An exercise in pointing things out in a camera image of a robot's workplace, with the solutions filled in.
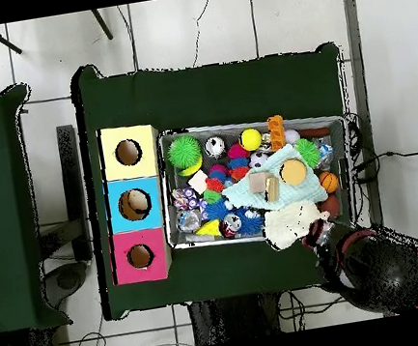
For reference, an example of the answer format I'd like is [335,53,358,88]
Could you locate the cream waffle cloth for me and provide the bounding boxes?
[260,195,335,254]

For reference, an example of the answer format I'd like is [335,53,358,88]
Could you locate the wooden box with three holes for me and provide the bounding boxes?
[90,120,182,288]

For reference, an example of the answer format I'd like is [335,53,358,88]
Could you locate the small brown football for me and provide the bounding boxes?
[318,192,343,220]

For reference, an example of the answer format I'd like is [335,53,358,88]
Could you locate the light teal waffle cloth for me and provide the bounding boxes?
[215,138,330,220]

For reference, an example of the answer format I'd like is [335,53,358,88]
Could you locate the small orange basketball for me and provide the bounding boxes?
[317,168,341,195]

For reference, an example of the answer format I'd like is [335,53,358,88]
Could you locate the toy hamburger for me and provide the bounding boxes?
[276,156,310,188]

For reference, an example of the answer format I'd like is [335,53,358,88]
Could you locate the plain wooden block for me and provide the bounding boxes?
[246,170,272,196]

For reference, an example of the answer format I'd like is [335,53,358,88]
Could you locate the orange plastic toy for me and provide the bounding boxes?
[265,113,290,154]

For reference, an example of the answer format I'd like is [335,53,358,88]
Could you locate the yellow ball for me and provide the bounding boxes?
[237,126,265,154]

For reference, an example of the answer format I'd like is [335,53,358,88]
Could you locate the large green spiky ball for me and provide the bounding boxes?
[163,132,205,172]

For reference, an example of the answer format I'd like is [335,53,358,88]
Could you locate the grey round base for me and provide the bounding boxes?
[40,259,95,309]

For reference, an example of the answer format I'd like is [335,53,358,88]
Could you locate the black metal leg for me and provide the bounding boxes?
[0,20,24,58]
[90,6,115,43]

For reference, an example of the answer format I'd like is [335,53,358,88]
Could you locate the shallow wire mesh bin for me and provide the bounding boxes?
[149,101,363,261]

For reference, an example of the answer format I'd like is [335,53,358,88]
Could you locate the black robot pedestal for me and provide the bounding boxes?
[186,288,287,346]

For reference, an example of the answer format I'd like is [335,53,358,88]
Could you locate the black upright post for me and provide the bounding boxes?
[53,123,97,264]

